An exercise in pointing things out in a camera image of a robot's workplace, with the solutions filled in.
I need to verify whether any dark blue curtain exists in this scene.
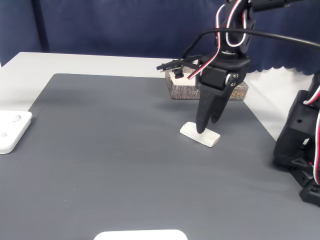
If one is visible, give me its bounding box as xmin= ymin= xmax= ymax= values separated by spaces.
xmin=0 ymin=0 xmax=320 ymax=76

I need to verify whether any grey table mat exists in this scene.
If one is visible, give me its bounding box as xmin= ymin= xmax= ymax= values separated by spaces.
xmin=0 ymin=72 xmax=320 ymax=240

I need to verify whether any black camera cable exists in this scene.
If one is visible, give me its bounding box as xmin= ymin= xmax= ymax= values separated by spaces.
xmin=180 ymin=28 xmax=320 ymax=61

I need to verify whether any black gripper camera board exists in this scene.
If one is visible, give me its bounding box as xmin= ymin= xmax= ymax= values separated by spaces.
xmin=156 ymin=56 xmax=201 ymax=80

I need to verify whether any patterned cardboard box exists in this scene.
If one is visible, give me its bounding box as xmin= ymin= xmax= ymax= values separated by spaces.
xmin=164 ymin=70 xmax=250 ymax=102

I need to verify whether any white block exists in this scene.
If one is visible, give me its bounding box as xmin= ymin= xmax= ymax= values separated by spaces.
xmin=179 ymin=121 xmax=221 ymax=149

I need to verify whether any red white gripper servo wire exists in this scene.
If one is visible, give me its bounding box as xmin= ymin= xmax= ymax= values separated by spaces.
xmin=187 ymin=0 xmax=233 ymax=81

